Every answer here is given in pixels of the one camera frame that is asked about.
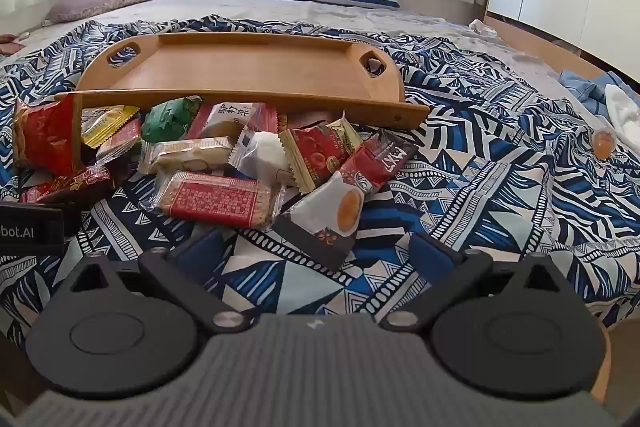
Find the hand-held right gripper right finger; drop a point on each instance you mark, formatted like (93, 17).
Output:
(430, 252)

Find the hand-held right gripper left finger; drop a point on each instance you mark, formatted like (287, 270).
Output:
(200, 252)

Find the dark red snack bar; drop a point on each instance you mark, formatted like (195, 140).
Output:
(65, 184)

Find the red label cracker packet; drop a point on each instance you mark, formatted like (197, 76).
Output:
(220, 199)

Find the red almond snack bag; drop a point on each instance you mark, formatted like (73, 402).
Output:
(45, 137)

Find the clear-wrapped cream biscuits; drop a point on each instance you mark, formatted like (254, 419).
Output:
(185, 154)

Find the dark red coffee stick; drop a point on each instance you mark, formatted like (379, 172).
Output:
(380, 159)

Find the white coffee sachet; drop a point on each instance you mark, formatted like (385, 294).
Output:
(320, 217)

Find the white cake clear wrapper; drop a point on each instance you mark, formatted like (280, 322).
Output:
(265, 154)

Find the yellow snack packet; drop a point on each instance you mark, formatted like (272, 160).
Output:
(107, 122)

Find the pink packet white label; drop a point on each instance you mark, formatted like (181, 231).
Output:
(225, 119)

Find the green snack packet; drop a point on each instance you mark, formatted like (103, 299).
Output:
(170, 117)

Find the red packet gold edges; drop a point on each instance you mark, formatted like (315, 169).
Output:
(315, 154)

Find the wooden tray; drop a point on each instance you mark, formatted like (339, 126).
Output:
(240, 67)

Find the blue white patterned blanket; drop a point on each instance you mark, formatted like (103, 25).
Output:
(500, 207)

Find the reddish brown cloth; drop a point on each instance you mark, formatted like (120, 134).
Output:
(7, 44)

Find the orange jelly cup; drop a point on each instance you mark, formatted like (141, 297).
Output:
(603, 146)

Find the light blue cloth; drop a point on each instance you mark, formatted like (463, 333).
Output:
(580, 84)

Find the small white crumpled cloth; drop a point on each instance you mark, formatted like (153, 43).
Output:
(482, 28)

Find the grey bed sheet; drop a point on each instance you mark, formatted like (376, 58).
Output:
(225, 4)

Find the wooden bed frame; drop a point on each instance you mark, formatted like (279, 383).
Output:
(540, 42)

